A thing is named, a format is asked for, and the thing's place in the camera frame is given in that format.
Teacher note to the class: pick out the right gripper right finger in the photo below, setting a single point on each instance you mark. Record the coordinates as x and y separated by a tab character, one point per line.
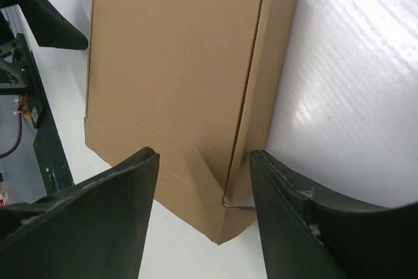
310	231

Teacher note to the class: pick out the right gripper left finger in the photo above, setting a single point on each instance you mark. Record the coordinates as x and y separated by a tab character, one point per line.
95	229

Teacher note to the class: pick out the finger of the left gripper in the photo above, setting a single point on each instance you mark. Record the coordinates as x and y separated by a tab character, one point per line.
48	26

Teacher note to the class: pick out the brown cardboard box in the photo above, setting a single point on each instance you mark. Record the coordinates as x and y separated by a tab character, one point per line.
196	80

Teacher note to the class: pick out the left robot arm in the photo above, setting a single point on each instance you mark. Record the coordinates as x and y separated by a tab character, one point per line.
13	79

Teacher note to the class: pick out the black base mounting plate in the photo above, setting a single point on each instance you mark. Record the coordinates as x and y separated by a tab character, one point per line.
53	165

